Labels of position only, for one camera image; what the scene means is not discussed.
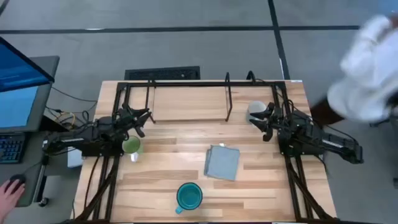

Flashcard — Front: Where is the person's hand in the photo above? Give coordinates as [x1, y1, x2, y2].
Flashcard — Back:
[0, 179, 26, 223]

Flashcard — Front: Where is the black computer mouse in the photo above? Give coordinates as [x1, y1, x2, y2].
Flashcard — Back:
[9, 174, 27, 188]

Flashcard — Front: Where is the white box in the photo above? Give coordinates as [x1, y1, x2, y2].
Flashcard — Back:
[67, 146, 84, 169]

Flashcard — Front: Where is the computer monitor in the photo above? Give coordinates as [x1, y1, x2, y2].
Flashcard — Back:
[0, 36, 55, 134]

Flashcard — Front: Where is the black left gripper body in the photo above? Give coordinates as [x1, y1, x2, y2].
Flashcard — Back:
[114, 104, 146, 139]

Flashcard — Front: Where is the green and white mug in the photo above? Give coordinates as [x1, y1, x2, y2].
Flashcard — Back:
[121, 134, 145, 163]

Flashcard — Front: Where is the black metal table frame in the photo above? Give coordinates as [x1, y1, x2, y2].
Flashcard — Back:
[73, 79, 339, 224]

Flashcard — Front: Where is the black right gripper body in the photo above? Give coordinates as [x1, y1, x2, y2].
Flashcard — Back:
[263, 102, 282, 142]

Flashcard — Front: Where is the yellow cable coil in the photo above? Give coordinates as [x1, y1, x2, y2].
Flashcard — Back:
[55, 111, 76, 129]

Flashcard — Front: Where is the wide speckled teal mug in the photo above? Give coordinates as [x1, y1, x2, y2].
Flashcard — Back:
[174, 182, 204, 215]

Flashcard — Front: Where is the person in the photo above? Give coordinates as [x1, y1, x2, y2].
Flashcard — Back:
[309, 14, 398, 127]

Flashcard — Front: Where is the folded grey cloth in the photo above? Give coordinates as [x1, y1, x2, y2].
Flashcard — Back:
[203, 142, 241, 182]

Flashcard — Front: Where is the black keyboard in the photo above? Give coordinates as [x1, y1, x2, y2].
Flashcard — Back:
[0, 133, 26, 165]

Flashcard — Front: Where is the grey side desk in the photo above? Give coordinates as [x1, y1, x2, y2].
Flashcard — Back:
[0, 55, 60, 208]

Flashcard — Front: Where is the tall pale teal mug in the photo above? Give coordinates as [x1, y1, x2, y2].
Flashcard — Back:
[247, 100, 268, 125]

